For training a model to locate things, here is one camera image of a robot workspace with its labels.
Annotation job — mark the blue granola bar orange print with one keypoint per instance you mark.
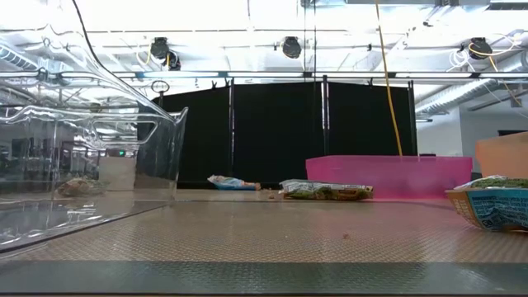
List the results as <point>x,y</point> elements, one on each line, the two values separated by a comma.
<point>231,182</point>

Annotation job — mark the blue green granola bar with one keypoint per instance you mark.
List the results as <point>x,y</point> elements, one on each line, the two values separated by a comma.
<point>326,190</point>

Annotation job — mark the crumpled blue granola bar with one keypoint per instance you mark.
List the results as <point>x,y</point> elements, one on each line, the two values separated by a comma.
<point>491,210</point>

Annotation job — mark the black partition screen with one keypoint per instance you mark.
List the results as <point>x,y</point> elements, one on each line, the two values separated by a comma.
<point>272,136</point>

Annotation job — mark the clear mat with black border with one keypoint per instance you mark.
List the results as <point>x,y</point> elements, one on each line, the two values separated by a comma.
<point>264,239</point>

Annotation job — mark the clear plastic bin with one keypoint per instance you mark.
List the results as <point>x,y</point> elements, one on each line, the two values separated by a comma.
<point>165,144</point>

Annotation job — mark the translucent red plastic bin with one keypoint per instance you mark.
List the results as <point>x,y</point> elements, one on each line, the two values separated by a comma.
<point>387,177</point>

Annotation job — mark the translucent orange plastic bin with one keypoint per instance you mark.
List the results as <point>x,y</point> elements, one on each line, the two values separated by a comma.
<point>503,156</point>

